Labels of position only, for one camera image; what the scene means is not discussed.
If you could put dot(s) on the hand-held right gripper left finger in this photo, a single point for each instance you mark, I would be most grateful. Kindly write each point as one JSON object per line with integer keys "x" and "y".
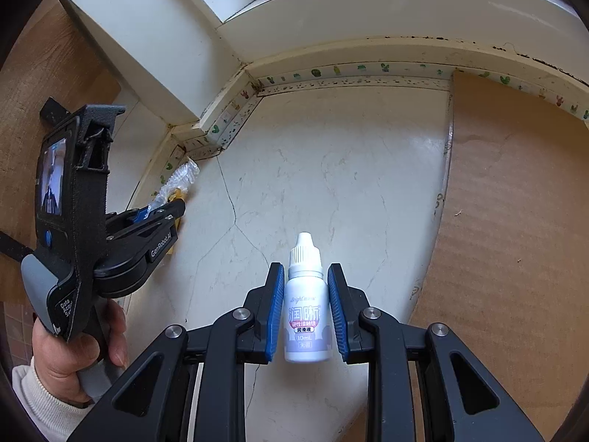
{"x": 274, "y": 313}

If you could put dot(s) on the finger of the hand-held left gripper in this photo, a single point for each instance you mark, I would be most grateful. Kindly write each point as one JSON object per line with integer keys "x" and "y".
{"x": 165, "y": 214}
{"x": 138, "y": 214}

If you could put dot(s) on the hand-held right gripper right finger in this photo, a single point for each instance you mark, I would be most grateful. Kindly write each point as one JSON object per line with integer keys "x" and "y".
{"x": 336, "y": 313}

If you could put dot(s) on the white dropper bottle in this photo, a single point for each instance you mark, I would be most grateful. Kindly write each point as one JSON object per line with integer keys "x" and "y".
{"x": 306, "y": 313}

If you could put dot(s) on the yellow clear plastic wrapper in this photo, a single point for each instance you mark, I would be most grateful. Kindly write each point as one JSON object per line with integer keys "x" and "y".
{"x": 182, "y": 177}

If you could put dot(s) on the person's left forearm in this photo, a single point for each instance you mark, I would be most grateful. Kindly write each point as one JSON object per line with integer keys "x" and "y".
{"x": 41, "y": 409}

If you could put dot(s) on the person's left hand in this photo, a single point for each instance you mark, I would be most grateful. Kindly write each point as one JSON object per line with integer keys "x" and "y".
{"x": 55, "y": 359}

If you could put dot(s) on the wooden cutting board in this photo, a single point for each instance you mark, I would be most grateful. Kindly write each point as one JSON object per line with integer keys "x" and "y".
{"x": 27, "y": 101}

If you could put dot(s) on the brown cardboard sheet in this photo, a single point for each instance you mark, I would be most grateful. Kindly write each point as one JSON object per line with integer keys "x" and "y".
{"x": 506, "y": 239}

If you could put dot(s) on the black cutting board bracket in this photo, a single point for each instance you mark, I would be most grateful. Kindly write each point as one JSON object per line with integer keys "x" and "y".
{"x": 14, "y": 244}
{"x": 54, "y": 111}

